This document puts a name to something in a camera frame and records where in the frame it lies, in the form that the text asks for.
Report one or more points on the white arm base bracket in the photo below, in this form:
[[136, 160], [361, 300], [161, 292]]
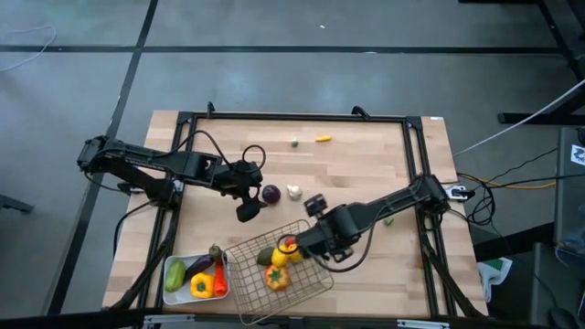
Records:
[[178, 185]]

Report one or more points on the orange bell pepper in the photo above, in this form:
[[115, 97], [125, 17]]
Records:
[[277, 278]]

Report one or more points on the small yellow corn cob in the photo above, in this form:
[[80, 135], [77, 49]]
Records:
[[323, 138]]

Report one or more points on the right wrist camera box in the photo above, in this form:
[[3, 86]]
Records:
[[315, 204]]

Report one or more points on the purple eggplant ball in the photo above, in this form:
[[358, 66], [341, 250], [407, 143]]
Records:
[[271, 194]]

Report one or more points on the yellow bell pepper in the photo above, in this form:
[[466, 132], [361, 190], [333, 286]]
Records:
[[201, 285]]

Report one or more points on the black metal stand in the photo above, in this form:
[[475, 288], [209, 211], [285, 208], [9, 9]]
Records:
[[525, 119]]

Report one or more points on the dark purple eggplant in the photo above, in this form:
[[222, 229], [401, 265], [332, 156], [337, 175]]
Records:
[[198, 267]]

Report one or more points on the green bell pepper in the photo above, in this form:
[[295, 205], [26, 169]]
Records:
[[175, 275]]

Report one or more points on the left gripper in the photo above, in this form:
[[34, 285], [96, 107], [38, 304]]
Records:
[[237, 176]]

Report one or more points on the grey metal leg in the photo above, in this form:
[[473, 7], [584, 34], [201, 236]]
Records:
[[16, 204]]

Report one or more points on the black camera mount beam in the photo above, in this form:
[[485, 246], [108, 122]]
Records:
[[68, 320]]

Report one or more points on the small green mushroom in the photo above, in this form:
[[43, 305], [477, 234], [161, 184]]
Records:
[[294, 143]]

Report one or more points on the small green pepper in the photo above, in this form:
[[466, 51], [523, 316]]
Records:
[[389, 222]]

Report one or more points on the black metal table frame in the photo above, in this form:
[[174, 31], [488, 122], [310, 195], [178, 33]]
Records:
[[297, 116]]

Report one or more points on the small red tomato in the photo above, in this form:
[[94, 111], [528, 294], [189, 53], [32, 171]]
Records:
[[290, 241]]

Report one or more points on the orange red carrot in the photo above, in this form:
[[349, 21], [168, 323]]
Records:
[[220, 281]]

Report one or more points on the white printed sticker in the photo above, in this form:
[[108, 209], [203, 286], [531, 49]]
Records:
[[578, 154]]

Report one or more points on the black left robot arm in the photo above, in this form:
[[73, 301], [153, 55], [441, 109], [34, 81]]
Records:
[[137, 157]]

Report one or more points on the black frame hook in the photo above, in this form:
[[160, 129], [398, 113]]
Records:
[[361, 111], [210, 109]]

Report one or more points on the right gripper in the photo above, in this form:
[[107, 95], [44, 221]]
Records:
[[322, 242]]

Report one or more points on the white and green bag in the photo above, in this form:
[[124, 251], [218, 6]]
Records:
[[496, 269]]

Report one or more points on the white garlic bulb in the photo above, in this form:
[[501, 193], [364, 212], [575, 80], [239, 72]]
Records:
[[294, 192]]

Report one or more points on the grey cabinet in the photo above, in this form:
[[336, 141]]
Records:
[[569, 205]]

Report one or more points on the dark green avocado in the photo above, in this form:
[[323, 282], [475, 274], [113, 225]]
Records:
[[264, 257]]

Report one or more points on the white plastic tray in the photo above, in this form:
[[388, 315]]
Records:
[[180, 297]]

